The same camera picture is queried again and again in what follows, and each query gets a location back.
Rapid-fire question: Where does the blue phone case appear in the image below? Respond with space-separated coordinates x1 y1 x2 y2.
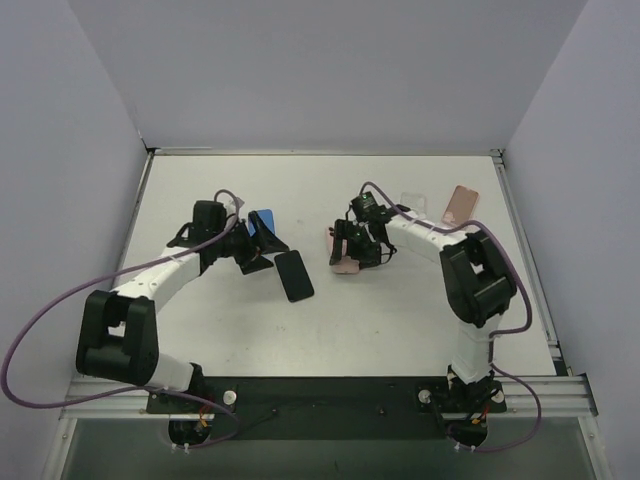
400 192 428 218

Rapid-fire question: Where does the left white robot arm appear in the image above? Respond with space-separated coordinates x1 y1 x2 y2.
75 200 289 412

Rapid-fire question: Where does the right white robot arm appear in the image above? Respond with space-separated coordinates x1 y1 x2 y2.
328 192 516 384

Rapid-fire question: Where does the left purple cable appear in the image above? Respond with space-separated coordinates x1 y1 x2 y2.
2 188 246 449

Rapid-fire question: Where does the purple cable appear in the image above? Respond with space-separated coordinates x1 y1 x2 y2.
2 188 246 449
358 181 545 454

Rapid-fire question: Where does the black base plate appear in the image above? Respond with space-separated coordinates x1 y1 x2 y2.
146 376 506 447

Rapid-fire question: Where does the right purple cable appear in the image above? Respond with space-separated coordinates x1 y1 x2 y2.
358 181 545 454

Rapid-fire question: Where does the aluminium frame rail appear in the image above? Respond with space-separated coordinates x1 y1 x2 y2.
62 375 598 420

